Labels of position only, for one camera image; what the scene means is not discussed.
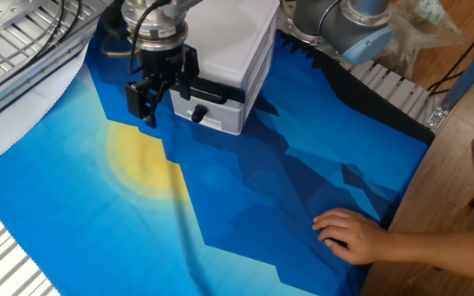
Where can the person's bare forearm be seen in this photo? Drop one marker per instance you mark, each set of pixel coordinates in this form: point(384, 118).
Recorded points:
point(447, 255)

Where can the grey aluminium frame beam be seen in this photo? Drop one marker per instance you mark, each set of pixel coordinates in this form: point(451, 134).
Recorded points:
point(471, 70)

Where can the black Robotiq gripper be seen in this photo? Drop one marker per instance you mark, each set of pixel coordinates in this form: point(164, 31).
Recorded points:
point(163, 66)

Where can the blue cloth with yellow sun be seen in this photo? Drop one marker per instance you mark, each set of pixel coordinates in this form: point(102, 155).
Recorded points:
point(261, 185)

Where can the silver perforated metal plate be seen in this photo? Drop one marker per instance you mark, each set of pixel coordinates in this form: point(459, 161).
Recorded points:
point(10, 10)

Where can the clear plastic bag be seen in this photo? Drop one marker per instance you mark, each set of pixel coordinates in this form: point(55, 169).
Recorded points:
point(426, 33)

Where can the white plastic drawer cabinet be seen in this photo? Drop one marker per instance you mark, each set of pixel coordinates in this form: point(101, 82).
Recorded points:
point(229, 37)

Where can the person's bare hand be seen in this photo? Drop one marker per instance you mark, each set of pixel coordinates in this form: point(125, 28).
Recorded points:
point(356, 238)

